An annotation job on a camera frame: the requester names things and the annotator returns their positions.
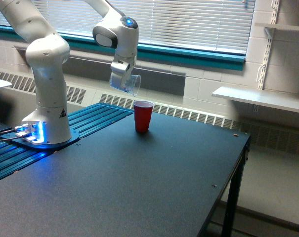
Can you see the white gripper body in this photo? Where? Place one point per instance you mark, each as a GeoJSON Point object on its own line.
{"type": "Point", "coordinates": [121, 65]}

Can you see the gripper finger cup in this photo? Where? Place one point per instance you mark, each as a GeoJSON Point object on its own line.
{"type": "Point", "coordinates": [126, 83]}

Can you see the clear plastic cup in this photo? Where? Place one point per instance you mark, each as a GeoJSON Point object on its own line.
{"type": "Point", "coordinates": [115, 82]}

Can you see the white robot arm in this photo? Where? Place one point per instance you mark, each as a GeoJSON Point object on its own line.
{"type": "Point", "coordinates": [46, 53]}

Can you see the red plastic cup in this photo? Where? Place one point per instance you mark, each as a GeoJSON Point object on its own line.
{"type": "Point", "coordinates": [142, 115]}

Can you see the teal window sill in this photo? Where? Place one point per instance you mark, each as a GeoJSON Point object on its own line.
{"type": "Point", "coordinates": [166, 54]}

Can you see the white window blinds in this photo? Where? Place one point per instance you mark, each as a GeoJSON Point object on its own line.
{"type": "Point", "coordinates": [219, 26]}

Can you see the blue robot mounting plate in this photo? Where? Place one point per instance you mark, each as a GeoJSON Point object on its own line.
{"type": "Point", "coordinates": [48, 146]}

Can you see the baseboard radiator heater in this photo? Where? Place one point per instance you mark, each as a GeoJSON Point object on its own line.
{"type": "Point", "coordinates": [265, 135]}

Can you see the black table leg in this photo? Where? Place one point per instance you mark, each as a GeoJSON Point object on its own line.
{"type": "Point", "coordinates": [234, 190]}

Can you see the white shelf bracket rail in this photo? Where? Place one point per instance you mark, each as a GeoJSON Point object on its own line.
{"type": "Point", "coordinates": [269, 31]}

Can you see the white lower wall shelf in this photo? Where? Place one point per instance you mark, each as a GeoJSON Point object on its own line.
{"type": "Point", "coordinates": [264, 98]}

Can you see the white wall shelf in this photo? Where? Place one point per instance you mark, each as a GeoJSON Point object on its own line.
{"type": "Point", "coordinates": [278, 27]}
{"type": "Point", "coordinates": [264, 98]}

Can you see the white upper wall shelf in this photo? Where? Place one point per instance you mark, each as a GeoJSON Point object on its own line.
{"type": "Point", "coordinates": [278, 27]}

